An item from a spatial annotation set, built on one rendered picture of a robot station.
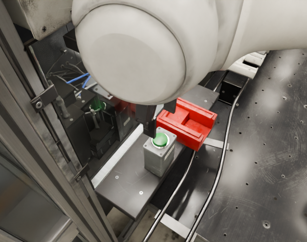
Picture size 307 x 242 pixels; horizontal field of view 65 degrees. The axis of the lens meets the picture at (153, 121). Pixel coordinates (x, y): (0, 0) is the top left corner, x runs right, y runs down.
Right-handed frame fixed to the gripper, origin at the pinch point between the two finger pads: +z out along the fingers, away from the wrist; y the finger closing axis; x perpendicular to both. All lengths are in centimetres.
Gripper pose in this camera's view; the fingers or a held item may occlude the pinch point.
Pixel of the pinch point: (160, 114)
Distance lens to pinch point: 54.5
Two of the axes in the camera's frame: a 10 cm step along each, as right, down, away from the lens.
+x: 8.4, 4.3, -3.3
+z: -0.1, 6.3, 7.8
